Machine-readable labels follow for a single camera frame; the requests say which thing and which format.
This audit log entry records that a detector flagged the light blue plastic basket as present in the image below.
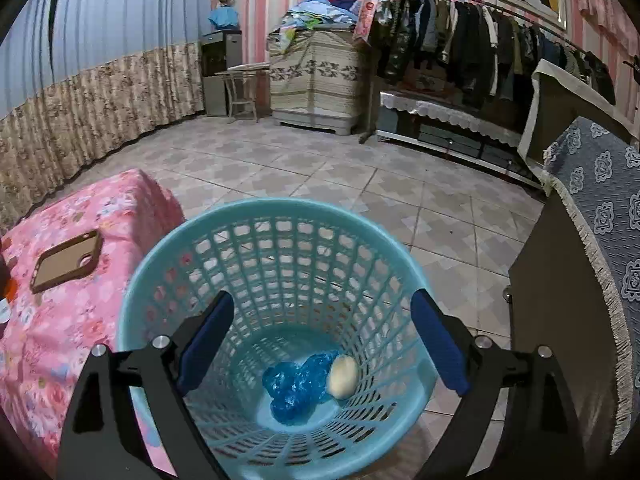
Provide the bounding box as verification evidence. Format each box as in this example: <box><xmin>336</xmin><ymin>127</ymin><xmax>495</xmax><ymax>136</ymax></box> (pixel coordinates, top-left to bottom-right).
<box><xmin>116</xmin><ymin>198</ymin><xmax>442</xmax><ymax>480</ymax></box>

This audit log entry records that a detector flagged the beige patterned storage cabinet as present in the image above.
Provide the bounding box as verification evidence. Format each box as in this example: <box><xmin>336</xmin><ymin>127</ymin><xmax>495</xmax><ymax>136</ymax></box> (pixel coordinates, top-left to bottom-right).
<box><xmin>267</xmin><ymin>27</ymin><xmax>366</xmax><ymax>136</ymax></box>

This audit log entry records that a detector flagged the brown phone case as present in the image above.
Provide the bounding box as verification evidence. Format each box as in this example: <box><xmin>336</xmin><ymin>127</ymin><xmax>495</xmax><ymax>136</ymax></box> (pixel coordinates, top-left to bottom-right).
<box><xmin>30</xmin><ymin>230</ymin><xmax>104</xmax><ymax>294</ymax></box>

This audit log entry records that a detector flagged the pink valance curtain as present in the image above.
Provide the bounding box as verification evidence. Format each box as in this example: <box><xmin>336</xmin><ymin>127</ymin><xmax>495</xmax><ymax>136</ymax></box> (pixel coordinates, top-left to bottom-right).
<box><xmin>565</xmin><ymin>0</ymin><xmax>640</xmax><ymax>56</ymax></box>

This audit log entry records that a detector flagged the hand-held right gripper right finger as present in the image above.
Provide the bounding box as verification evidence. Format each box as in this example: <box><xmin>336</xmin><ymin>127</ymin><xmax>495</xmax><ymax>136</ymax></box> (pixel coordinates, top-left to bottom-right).
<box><xmin>410</xmin><ymin>289</ymin><xmax>586</xmax><ymax>480</ymax></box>

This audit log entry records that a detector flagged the low dark cabinet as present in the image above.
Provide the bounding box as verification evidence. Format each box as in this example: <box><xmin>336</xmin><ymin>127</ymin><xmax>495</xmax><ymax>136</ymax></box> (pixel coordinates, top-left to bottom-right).
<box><xmin>375</xmin><ymin>91</ymin><xmax>546</xmax><ymax>191</ymax></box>

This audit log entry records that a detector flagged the cream-edged dark panel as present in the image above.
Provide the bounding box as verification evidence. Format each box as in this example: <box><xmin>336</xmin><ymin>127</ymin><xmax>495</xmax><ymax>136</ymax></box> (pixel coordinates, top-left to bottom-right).
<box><xmin>517</xmin><ymin>58</ymin><xmax>618</xmax><ymax>166</ymax></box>

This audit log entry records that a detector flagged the pink floral tablecloth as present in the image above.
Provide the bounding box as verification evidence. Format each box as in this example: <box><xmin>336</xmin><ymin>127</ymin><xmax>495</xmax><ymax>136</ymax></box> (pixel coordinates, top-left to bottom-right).
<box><xmin>0</xmin><ymin>169</ymin><xmax>186</xmax><ymax>480</ymax></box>

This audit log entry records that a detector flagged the small white table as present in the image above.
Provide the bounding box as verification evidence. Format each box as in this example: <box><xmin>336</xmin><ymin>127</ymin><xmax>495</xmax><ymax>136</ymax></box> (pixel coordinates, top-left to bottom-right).
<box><xmin>215</xmin><ymin>61</ymin><xmax>271</xmax><ymax>123</ymax></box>

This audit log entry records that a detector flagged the metal clothes rack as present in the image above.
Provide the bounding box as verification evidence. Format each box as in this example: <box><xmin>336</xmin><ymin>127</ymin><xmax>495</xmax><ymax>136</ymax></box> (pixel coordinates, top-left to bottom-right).
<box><xmin>359</xmin><ymin>0</ymin><xmax>616</xmax><ymax>145</ymax></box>

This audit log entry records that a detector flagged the blue plastic bag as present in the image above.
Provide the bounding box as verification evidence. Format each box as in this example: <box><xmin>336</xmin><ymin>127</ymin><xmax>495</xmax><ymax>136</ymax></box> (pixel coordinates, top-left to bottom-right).
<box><xmin>262</xmin><ymin>351</ymin><xmax>341</xmax><ymax>427</ymax></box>

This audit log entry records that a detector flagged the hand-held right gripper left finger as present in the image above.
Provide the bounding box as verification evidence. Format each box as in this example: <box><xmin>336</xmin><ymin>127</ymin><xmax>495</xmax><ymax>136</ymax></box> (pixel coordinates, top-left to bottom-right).
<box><xmin>57</xmin><ymin>290</ymin><xmax>236</xmax><ymax>480</ymax></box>

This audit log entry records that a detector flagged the blue and beige floral curtain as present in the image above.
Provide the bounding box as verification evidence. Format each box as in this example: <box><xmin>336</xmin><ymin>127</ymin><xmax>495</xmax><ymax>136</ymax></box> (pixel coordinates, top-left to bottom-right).
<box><xmin>0</xmin><ymin>0</ymin><xmax>213</xmax><ymax>221</ymax></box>

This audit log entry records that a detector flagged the pile of folded bedding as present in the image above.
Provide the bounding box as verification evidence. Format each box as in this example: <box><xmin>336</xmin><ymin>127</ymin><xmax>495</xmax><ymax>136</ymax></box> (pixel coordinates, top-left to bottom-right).
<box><xmin>270</xmin><ymin>0</ymin><xmax>363</xmax><ymax>53</ymax></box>

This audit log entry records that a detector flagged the pink hanging bag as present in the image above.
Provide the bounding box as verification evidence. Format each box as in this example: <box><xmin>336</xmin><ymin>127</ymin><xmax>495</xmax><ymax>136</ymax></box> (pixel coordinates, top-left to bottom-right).
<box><xmin>352</xmin><ymin>0</ymin><xmax>381</xmax><ymax>43</ymax></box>

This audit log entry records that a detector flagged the blue covered water bottle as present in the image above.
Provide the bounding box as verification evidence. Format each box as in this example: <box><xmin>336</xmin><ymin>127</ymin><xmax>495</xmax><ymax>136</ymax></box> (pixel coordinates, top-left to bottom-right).
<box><xmin>208</xmin><ymin>0</ymin><xmax>242</xmax><ymax>32</ymax></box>

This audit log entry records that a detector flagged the row of hanging clothes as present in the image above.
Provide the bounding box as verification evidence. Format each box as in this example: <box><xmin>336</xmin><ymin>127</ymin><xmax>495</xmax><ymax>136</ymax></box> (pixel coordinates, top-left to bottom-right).
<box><xmin>375</xmin><ymin>0</ymin><xmax>617</xmax><ymax>111</ymax></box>

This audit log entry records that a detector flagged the grey water dispenser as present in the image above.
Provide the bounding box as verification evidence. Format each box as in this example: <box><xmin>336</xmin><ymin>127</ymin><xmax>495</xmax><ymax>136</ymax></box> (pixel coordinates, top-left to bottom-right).
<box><xmin>201</xmin><ymin>30</ymin><xmax>243</xmax><ymax>117</ymax></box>

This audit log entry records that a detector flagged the white lace cloth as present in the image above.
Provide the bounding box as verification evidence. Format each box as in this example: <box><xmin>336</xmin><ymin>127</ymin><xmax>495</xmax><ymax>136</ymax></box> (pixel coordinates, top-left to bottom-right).
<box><xmin>379</xmin><ymin>91</ymin><xmax>526</xmax><ymax>148</ymax></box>

